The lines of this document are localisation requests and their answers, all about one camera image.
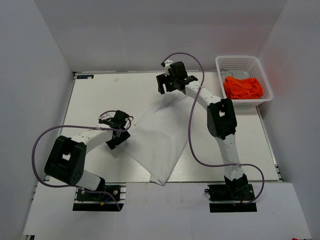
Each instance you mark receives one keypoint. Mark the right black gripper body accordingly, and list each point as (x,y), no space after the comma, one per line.
(169,80)

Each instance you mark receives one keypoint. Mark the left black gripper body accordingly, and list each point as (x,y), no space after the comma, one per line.
(123,136)

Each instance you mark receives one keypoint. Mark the white t shirt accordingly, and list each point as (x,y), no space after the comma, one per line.
(159,137)

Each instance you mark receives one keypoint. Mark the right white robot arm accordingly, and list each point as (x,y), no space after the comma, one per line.
(221,118)

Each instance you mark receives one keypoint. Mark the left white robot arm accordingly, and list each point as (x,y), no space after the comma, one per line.
(66,161)

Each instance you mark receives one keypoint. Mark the grey cloth in basket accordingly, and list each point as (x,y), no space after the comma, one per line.
(240,75)

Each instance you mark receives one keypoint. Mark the blue label sticker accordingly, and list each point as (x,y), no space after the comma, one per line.
(85,76)

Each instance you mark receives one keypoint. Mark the orange t shirt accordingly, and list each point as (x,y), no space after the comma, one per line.
(242,89)

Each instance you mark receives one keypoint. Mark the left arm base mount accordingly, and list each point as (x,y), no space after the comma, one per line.
(112,200)

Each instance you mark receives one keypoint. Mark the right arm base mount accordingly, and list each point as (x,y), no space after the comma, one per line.
(234,196)

